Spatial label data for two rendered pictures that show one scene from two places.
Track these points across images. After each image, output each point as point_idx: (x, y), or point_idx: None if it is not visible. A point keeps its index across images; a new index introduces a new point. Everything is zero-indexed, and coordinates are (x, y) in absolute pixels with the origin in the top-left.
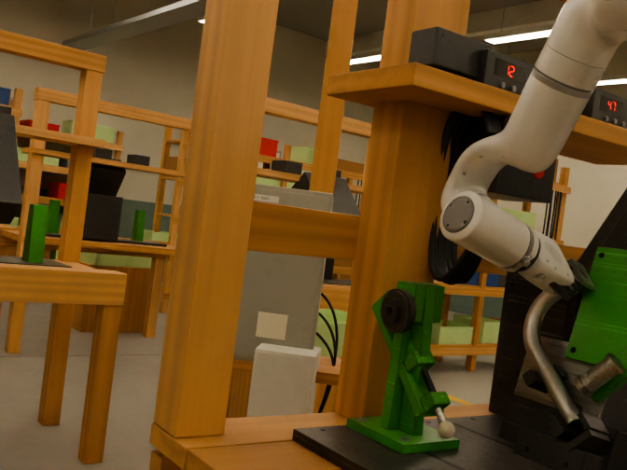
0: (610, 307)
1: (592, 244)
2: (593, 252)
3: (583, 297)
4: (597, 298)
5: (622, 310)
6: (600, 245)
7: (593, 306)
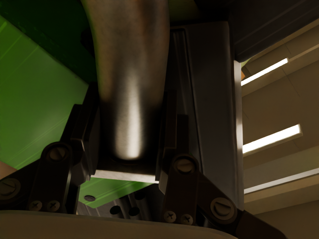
0: (20, 121)
1: (223, 143)
2: (207, 133)
3: (83, 87)
4: (59, 111)
5: (1, 134)
6: (204, 151)
7: (41, 95)
